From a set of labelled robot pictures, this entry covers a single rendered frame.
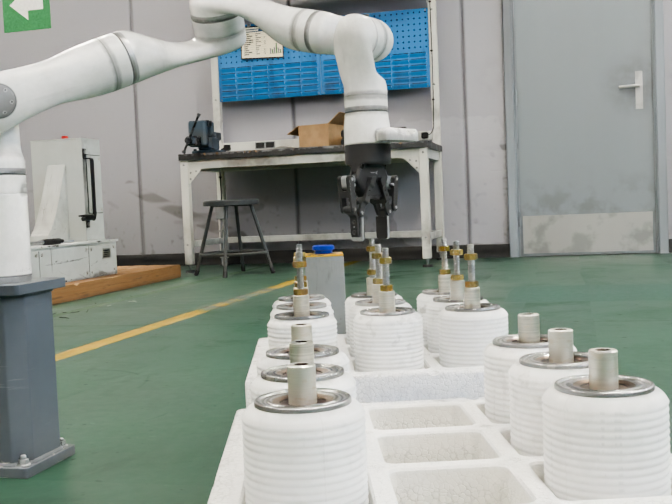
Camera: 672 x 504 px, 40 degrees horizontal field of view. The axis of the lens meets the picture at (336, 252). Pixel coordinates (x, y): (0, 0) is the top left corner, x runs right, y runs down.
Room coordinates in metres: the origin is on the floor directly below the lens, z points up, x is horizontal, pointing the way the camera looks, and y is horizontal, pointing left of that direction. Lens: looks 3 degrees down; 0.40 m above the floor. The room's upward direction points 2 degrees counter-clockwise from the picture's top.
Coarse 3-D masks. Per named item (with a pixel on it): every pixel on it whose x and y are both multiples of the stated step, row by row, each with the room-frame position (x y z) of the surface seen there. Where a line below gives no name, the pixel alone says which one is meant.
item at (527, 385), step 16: (512, 368) 0.83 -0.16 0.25; (528, 368) 0.81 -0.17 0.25; (512, 384) 0.82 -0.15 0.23; (528, 384) 0.80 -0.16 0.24; (544, 384) 0.79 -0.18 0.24; (512, 400) 0.82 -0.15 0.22; (528, 400) 0.80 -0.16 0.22; (512, 416) 0.83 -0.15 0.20; (528, 416) 0.80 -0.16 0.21; (512, 432) 0.82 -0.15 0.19; (528, 432) 0.80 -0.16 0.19; (528, 448) 0.80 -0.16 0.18
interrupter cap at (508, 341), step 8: (504, 336) 0.97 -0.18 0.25; (512, 336) 0.98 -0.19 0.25; (544, 336) 0.96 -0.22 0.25; (496, 344) 0.94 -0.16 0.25; (504, 344) 0.93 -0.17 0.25; (512, 344) 0.92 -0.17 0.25; (520, 344) 0.91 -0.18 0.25; (528, 344) 0.91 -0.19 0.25; (536, 344) 0.91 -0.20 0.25; (544, 344) 0.91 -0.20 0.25
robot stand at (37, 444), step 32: (0, 288) 1.40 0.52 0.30; (32, 288) 1.44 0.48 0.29; (0, 320) 1.42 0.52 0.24; (32, 320) 1.45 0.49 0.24; (0, 352) 1.42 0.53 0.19; (32, 352) 1.44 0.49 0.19; (0, 384) 1.42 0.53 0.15; (32, 384) 1.44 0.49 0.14; (0, 416) 1.42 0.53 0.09; (32, 416) 1.43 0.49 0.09; (0, 448) 1.42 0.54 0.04; (32, 448) 1.43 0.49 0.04; (64, 448) 1.51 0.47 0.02
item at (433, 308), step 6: (432, 300) 1.39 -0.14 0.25; (486, 300) 1.37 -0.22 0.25; (426, 306) 1.38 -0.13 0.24; (432, 306) 1.36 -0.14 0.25; (438, 306) 1.35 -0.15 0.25; (444, 306) 1.34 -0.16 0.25; (432, 312) 1.36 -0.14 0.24; (438, 312) 1.35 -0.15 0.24; (432, 318) 1.36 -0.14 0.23; (438, 318) 1.35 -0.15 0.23; (432, 324) 1.36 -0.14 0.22; (432, 330) 1.36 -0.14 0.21; (438, 330) 1.35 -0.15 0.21; (432, 336) 1.36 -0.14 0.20; (438, 336) 1.35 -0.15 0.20; (432, 342) 1.36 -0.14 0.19; (438, 342) 1.35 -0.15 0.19; (432, 348) 1.36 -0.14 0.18; (438, 348) 1.35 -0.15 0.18
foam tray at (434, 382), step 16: (256, 352) 1.40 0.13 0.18; (256, 368) 1.26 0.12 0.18; (352, 368) 1.23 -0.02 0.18; (432, 368) 1.21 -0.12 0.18; (448, 368) 1.20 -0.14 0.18; (464, 368) 1.20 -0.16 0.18; (480, 368) 1.19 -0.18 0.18; (368, 384) 1.18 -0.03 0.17; (384, 384) 1.18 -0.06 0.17; (400, 384) 1.18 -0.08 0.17; (416, 384) 1.18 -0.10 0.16; (432, 384) 1.18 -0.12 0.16; (448, 384) 1.18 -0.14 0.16; (464, 384) 1.18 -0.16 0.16; (480, 384) 1.18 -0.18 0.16; (368, 400) 1.18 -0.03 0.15; (384, 400) 1.18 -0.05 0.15; (400, 400) 1.18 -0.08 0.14; (416, 400) 1.18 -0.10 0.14
